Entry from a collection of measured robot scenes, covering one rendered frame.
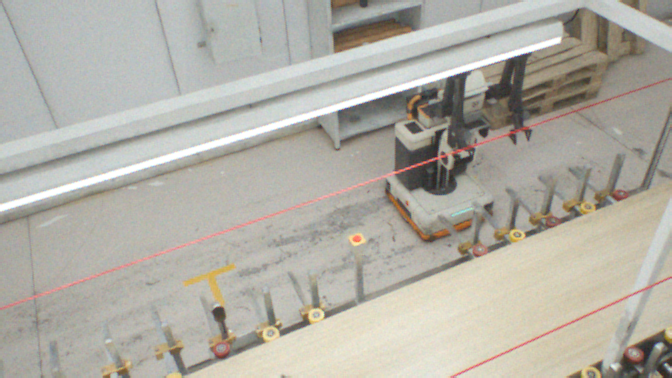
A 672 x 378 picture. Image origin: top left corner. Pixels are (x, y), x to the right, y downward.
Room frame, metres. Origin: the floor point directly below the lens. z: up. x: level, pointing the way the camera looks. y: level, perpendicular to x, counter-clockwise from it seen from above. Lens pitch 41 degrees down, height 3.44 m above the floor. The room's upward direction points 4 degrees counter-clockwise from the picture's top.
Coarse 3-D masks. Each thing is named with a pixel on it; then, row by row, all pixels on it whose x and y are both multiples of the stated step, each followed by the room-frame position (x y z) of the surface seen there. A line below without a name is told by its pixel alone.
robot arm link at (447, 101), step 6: (462, 72) 3.04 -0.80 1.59; (450, 78) 3.12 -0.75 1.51; (450, 84) 3.12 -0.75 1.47; (444, 90) 3.17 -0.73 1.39; (450, 90) 3.13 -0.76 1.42; (444, 96) 3.16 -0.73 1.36; (450, 96) 3.14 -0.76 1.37; (444, 102) 3.15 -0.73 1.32; (450, 102) 3.15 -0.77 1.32; (438, 108) 3.17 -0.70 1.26; (444, 108) 3.14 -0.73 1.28; (438, 114) 3.17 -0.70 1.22; (444, 114) 3.13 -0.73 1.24
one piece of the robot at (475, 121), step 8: (480, 112) 3.34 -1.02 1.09; (464, 120) 3.30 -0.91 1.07; (472, 120) 3.32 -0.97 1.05; (480, 120) 3.32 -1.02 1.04; (448, 128) 3.28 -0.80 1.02; (472, 128) 3.24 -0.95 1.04; (480, 128) 3.24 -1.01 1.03; (488, 128) 3.29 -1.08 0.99; (448, 136) 3.28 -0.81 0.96; (448, 144) 3.27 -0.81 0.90
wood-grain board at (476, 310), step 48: (528, 240) 2.33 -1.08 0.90; (576, 240) 2.30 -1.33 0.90; (624, 240) 2.27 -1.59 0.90; (432, 288) 2.03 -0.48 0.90; (480, 288) 2.01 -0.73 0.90; (528, 288) 1.99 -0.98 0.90; (576, 288) 1.97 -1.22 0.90; (624, 288) 1.94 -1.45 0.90; (288, 336) 1.80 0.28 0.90; (336, 336) 1.78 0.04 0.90; (384, 336) 1.76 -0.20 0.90; (432, 336) 1.74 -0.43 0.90; (480, 336) 1.72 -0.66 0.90; (528, 336) 1.70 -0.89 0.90; (576, 336) 1.68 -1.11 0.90
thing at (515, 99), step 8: (512, 56) 3.22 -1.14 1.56; (520, 56) 3.22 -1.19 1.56; (528, 56) 3.22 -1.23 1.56; (520, 64) 3.19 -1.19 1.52; (520, 72) 3.19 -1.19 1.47; (520, 80) 3.19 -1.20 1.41; (512, 88) 3.22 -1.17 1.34; (520, 88) 3.19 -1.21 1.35; (512, 96) 3.20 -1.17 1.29; (520, 96) 3.19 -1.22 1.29; (512, 104) 3.19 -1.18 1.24; (520, 104) 3.19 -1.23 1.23
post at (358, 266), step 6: (360, 252) 2.12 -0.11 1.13; (354, 258) 2.13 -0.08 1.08; (360, 258) 2.12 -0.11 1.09; (354, 264) 2.13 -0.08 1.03; (360, 264) 2.12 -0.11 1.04; (354, 270) 2.14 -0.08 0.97; (360, 270) 2.12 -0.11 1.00; (360, 276) 2.11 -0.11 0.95; (360, 282) 2.11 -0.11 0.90; (360, 288) 2.11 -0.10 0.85; (360, 294) 2.11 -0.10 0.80; (360, 300) 2.11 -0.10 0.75
